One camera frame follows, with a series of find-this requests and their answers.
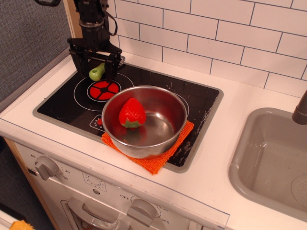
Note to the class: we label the orange yellow object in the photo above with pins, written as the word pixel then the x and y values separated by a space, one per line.
pixel 21 225

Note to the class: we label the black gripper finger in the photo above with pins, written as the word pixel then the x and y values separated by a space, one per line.
pixel 111 66
pixel 81 63

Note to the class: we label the grey oven door handle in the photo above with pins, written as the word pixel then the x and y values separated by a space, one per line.
pixel 87 220

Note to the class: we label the green handled spatula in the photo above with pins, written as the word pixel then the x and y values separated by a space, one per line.
pixel 96 73

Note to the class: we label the silver metal pot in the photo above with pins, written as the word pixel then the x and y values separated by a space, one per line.
pixel 166 117

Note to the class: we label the grey oven knob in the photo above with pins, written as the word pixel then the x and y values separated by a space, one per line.
pixel 142 211

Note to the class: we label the red toy strawberry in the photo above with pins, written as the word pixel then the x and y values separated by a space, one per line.
pixel 132 114

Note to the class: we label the grey sink basin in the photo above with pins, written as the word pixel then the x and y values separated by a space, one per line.
pixel 269 165

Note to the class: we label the grey faucet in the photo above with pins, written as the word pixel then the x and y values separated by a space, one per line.
pixel 300 113

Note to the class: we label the black toy stovetop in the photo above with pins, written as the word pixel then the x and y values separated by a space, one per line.
pixel 77 105

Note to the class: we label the wooden side post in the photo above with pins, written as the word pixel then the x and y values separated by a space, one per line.
pixel 73 19

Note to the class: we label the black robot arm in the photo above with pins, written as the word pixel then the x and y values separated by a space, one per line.
pixel 93 13

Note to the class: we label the orange cloth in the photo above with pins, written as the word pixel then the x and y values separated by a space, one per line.
pixel 155 163

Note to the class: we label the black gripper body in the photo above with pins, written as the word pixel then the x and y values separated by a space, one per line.
pixel 95 44

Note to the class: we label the grey timer knob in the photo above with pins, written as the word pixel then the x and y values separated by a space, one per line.
pixel 46 167

